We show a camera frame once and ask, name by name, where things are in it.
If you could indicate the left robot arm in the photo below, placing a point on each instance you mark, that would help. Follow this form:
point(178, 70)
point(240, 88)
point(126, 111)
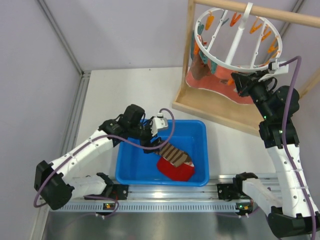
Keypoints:
point(55, 182)

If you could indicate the brown striped sock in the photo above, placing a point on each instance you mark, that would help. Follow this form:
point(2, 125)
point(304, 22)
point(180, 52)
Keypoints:
point(174, 155)

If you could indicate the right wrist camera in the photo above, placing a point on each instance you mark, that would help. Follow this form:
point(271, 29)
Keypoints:
point(275, 67)

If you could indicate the white base board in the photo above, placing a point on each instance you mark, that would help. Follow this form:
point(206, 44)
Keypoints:
point(109, 92)

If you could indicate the blue plastic bin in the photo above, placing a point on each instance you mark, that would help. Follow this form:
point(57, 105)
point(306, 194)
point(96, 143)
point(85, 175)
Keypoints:
point(134, 167)

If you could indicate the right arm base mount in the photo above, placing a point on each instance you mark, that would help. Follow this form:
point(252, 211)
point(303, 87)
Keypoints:
point(227, 192)

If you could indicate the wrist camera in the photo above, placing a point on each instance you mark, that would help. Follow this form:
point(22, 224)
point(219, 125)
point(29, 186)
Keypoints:
point(275, 67)
point(158, 123)

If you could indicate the brown hanging sock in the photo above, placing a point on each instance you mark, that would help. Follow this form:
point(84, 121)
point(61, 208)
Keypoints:
point(199, 69)

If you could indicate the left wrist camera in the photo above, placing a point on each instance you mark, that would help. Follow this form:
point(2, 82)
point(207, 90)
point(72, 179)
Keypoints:
point(158, 123)

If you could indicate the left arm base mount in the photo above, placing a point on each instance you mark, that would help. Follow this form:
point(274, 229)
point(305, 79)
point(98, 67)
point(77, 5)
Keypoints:
point(115, 192)

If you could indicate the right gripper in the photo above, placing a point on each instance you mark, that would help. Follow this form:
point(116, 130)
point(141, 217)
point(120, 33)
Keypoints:
point(245, 82)

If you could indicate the salmon pink cloth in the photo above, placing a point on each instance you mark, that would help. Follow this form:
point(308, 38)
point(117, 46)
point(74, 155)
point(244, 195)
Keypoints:
point(219, 82)

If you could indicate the red santa sock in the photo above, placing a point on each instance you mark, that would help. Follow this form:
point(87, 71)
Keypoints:
point(182, 173)

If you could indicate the wooden hanger stand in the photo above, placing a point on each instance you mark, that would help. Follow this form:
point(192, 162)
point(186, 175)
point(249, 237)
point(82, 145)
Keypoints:
point(212, 106)

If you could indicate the white round clip hanger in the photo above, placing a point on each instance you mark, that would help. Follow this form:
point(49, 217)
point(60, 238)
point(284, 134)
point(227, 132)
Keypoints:
point(225, 41)

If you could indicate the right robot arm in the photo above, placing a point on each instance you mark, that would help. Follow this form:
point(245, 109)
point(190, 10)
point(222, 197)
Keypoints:
point(295, 213)

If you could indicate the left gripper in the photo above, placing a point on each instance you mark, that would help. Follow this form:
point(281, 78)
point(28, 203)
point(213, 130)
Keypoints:
point(147, 142)

